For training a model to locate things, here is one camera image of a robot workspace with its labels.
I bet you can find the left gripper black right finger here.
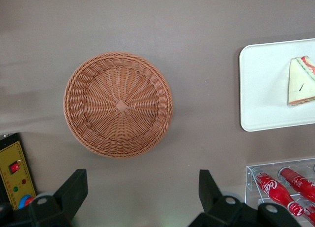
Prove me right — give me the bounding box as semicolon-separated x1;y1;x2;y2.
189;169;259;227

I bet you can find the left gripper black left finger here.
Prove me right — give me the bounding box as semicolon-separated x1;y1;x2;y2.
28;169;88;227

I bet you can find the triangular sandwich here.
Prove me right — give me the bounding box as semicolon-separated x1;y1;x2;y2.
287;56;315;107

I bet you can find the round brown wicker basket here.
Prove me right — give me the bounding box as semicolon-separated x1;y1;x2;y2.
63;51;174;159

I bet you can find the white rectangular tray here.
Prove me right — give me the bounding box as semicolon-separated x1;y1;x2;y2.
239;38;315;132

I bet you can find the clear acrylic bottle rack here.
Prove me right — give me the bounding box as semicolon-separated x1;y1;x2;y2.
245;158;315;227

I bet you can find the yellow control box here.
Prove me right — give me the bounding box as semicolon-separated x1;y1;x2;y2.
0;132;37;211

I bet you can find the red Coca-Cola bottle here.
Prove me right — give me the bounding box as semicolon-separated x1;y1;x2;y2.
279;167;315;203
253;171;305;217
304;202;315;226

